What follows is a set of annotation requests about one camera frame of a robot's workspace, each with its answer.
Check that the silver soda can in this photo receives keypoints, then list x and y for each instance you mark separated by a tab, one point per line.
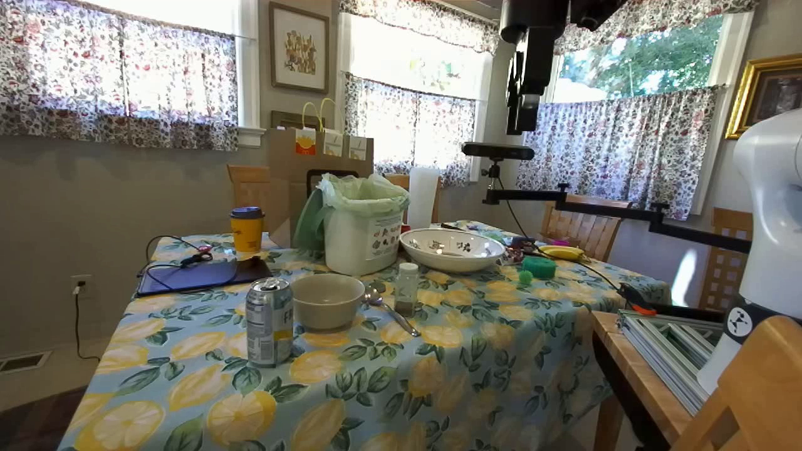
268	322

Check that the wooden chair behind table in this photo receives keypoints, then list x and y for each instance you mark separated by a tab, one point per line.
258	187

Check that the white paper towel roll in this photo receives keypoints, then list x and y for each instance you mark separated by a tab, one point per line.
421	194

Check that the brown paper bag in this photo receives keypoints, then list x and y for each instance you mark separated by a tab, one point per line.
300	149

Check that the small clear glass bottle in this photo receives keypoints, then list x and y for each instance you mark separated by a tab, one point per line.
408	287

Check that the grey ceramic bowl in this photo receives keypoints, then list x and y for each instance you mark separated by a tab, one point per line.
326	301

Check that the gold framed picture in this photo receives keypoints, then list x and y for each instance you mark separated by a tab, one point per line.
767	86

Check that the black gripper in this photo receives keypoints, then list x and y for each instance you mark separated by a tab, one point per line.
532	29

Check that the wooden chair near robot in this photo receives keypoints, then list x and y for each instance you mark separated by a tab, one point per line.
757	400

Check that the lemon print tablecloth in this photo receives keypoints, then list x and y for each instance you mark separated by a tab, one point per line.
489	362

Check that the stack of books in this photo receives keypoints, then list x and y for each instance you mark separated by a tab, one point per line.
676	349

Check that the wooden chair at right window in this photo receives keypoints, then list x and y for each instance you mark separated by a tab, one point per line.
588	232

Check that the white compost bin with bag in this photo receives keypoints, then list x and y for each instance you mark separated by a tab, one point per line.
352	224

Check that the metal spoon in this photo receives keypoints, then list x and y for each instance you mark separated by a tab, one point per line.
374	299

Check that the yellow cup with blue lid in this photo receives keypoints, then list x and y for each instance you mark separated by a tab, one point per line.
246	227

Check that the framed floral picture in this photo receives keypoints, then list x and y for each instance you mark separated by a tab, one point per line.
300	47

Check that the black camera on boom arm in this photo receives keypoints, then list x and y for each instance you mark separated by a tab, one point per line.
563	202

